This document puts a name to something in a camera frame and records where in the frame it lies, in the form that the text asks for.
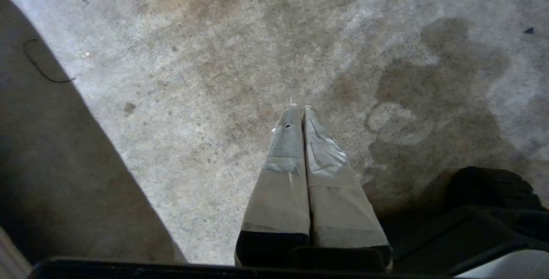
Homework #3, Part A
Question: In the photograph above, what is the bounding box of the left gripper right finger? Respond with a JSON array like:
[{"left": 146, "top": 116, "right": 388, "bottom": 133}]
[{"left": 302, "top": 105, "right": 393, "bottom": 270}]

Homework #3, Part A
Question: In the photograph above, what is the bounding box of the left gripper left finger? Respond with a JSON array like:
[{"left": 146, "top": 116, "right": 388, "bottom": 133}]
[{"left": 235, "top": 104, "right": 311, "bottom": 267}]

